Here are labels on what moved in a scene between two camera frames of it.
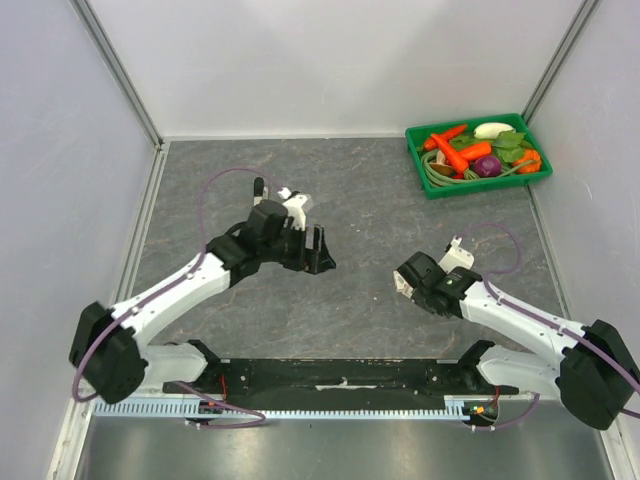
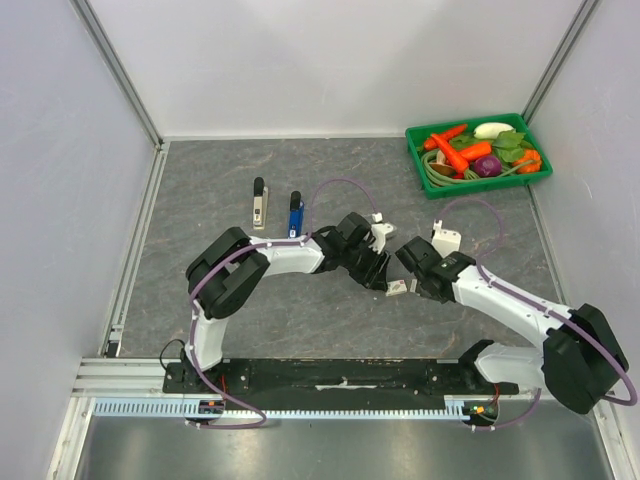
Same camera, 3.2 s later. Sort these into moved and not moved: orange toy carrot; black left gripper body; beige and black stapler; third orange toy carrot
Moved: black left gripper body
Not moved: third orange toy carrot; beige and black stapler; orange toy carrot
